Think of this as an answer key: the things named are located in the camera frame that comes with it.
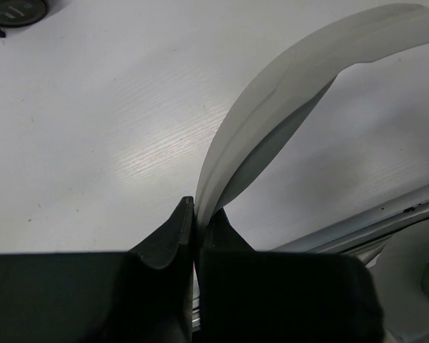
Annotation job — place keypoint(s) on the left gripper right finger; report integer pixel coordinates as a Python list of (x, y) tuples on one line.
[(251, 296)]

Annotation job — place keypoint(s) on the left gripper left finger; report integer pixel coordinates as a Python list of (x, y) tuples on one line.
[(141, 295)]

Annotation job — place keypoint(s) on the white over-ear headphones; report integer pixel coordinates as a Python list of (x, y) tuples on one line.
[(278, 100)]

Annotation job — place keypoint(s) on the black headphones left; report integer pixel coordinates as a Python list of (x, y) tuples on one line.
[(17, 14)]

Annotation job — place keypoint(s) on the aluminium front rail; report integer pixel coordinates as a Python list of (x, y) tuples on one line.
[(366, 228)]

